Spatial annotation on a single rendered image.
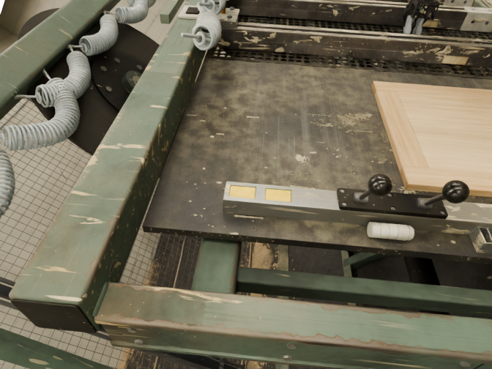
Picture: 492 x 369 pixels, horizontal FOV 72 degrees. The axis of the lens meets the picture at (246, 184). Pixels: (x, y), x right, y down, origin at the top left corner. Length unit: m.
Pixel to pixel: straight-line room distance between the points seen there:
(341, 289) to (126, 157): 0.47
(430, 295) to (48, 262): 0.64
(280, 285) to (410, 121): 0.57
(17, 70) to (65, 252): 0.75
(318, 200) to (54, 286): 0.46
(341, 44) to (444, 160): 0.56
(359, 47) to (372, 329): 0.96
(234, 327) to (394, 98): 0.79
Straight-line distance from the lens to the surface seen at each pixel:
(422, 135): 0.97
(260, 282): 0.66
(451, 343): 0.59
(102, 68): 1.45
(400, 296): 0.71
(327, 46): 1.27
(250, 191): 0.66
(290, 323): 0.52
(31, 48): 1.29
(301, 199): 0.66
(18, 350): 0.94
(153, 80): 0.89
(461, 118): 1.09
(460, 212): 0.77
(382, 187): 0.57
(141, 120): 0.76
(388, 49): 1.31
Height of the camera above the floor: 1.90
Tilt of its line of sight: 25 degrees down
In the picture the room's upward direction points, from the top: 56 degrees counter-clockwise
